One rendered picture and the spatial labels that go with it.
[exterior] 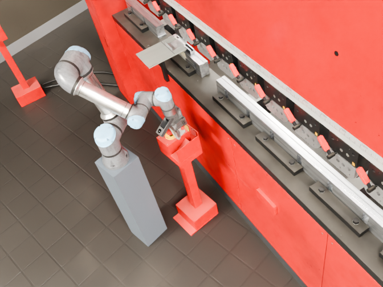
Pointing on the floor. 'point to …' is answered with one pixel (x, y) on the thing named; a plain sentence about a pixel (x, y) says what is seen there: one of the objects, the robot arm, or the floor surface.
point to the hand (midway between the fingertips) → (177, 138)
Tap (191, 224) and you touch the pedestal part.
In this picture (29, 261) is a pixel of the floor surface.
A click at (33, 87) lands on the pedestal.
